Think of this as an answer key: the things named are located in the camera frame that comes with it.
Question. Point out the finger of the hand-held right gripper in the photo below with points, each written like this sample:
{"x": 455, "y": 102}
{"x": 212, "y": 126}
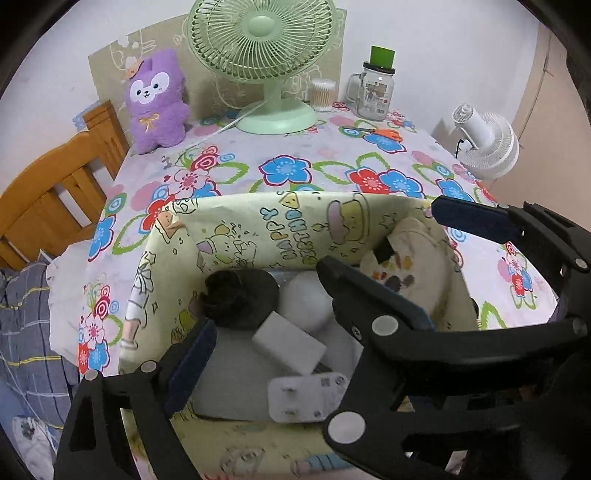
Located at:
{"x": 364, "y": 300}
{"x": 471, "y": 217}

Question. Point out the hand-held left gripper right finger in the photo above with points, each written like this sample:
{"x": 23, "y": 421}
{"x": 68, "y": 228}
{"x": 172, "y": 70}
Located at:
{"x": 422, "y": 401}

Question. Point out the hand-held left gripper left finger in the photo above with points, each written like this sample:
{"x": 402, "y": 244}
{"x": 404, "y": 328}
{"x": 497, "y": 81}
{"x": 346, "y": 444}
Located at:
{"x": 194, "y": 364}

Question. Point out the white round puff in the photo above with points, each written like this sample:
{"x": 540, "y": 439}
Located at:
{"x": 304, "y": 300}

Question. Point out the cream bear pouch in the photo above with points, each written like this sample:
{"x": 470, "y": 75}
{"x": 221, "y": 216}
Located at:
{"x": 415, "y": 258}

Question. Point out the black makeup sponge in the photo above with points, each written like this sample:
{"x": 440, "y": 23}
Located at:
{"x": 220, "y": 290}

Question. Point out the white rectangular block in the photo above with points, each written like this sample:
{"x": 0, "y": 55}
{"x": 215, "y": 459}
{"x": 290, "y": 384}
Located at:
{"x": 288, "y": 339}

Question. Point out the black round puff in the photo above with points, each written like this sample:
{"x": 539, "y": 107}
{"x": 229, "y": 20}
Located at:
{"x": 258, "y": 300}

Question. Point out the yellow fabric storage box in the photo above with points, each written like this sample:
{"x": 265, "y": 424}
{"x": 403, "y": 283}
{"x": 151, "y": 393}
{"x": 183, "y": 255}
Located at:
{"x": 258, "y": 230}

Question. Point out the white box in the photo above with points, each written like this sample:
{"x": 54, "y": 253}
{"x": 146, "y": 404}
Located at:
{"x": 231, "y": 383}

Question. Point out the white standing fan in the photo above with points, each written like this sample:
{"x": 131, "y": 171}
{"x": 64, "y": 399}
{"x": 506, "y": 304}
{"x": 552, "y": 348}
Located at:
{"x": 489, "y": 138}

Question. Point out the white plug adapter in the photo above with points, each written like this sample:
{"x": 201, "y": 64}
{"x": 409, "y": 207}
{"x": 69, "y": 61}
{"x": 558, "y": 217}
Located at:
{"x": 304, "y": 397}

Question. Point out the orange scissors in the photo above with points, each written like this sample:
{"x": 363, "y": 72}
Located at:
{"x": 385, "y": 134}

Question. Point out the beige door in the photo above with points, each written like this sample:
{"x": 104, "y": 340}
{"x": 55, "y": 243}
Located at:
{"x": 549, "y": 92}

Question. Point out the floral tablecloth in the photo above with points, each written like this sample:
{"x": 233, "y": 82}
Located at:
{"x": 300, "y": 157}

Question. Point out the glass jar mug green lid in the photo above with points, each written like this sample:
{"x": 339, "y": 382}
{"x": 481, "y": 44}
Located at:
{"x": 374, "y": 92}

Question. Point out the blue plaid bedding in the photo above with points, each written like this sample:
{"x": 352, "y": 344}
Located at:
{"x": 27, "y": 350}

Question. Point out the cotton swab container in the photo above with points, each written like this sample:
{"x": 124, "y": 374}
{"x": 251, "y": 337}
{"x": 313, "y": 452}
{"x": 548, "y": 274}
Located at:
{"x": 323, "y": 97}

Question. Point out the wooden chair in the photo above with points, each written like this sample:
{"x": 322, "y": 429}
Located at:
{"x": 46, "y": 184}

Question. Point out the purple plush toy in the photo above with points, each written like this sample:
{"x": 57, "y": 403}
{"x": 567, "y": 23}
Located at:
{"x": 157, "y": 110}

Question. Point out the blue printed card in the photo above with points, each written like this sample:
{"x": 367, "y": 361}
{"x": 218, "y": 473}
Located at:
{"x": 85, "y": 119}

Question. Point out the green desk fan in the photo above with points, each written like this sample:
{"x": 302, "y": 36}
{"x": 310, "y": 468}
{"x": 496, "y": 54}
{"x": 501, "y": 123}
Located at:
{"x": 263, "y": 46}

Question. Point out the beige patterned board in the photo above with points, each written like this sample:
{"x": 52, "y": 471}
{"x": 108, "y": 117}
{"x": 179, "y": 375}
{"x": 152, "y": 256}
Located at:
{"x": 111, "y": 69}

